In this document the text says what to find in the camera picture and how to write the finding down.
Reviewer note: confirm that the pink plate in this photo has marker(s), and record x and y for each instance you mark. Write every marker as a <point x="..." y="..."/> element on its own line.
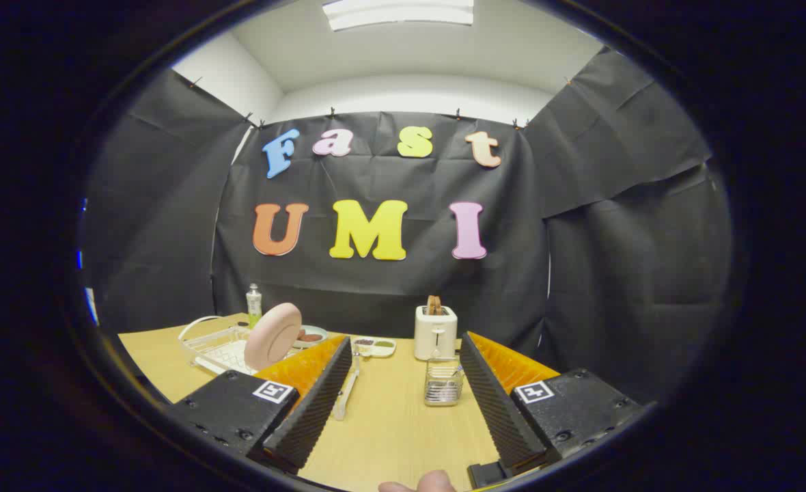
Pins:
<point x="273" y="338"/>

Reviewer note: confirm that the clear bottle with green liquid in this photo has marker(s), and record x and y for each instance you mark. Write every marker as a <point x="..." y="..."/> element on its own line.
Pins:
<point x="254" y="304"/>

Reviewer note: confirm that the brown bread slice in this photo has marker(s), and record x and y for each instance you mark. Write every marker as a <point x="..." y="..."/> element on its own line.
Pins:
<point x="434" y="305"/>

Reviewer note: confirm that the white toaster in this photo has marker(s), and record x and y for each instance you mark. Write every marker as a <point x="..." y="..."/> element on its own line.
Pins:
<point x="434" y="335"/>

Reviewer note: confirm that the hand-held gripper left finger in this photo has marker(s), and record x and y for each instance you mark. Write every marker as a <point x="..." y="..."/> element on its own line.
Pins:
<point x="307" y="410"/>

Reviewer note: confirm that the white divided condiment tray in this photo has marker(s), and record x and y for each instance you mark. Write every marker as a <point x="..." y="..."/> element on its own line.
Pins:
<point x="376" y="350"/>

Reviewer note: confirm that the ceiling light panel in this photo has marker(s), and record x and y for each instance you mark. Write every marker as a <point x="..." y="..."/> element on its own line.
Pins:
<point x="399" y="14"/>

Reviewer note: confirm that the pale green plate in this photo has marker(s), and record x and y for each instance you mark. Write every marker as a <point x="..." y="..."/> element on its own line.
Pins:
<point x="320" y="331"/>

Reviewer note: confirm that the black backdrop cloth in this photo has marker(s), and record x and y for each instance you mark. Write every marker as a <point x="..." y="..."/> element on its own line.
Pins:
<point x="376" y="287"/>

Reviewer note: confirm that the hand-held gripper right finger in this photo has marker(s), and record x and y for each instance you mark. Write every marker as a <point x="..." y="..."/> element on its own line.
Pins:
<point x="498" y="410"/>

